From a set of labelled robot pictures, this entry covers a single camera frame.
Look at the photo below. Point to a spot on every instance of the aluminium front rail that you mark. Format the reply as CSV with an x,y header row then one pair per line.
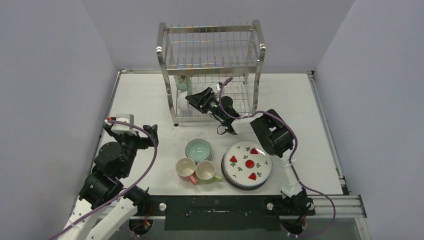
x,y
342,206

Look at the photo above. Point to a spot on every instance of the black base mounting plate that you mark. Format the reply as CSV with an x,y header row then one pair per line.
x,y
203,221

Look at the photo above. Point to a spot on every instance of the pink handled cream mug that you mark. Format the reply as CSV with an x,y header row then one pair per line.
x,y
185,169

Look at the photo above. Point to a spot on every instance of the aluminium rail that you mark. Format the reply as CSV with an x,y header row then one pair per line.
x,y
342,206
329,137

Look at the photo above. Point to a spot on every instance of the aluminium right side rail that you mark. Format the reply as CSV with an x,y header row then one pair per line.
x,y
329,137

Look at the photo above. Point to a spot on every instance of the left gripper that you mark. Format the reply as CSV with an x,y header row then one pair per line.
x,y
144,142

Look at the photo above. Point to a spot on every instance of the stainless steel dish rack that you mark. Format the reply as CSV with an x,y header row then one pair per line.
x,y
210,54

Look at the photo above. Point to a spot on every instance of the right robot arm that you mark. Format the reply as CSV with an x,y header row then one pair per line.
x,y
275,138

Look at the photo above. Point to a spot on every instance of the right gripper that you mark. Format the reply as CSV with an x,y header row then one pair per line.
x,y
205,100

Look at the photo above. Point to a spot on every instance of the celadon bowl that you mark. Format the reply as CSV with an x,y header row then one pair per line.
x,y
183,83
198,150

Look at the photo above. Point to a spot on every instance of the strawberry pattern top plate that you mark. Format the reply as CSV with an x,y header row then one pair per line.
x,y
246,163

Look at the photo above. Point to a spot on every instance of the green handled cream mug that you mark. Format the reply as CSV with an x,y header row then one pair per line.
x,y
205,173

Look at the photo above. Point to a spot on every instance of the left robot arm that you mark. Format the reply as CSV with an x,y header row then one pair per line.
x,y
104,203

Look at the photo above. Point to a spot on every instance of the dark bottom plate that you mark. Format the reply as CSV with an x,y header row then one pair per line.
x,y
244,188

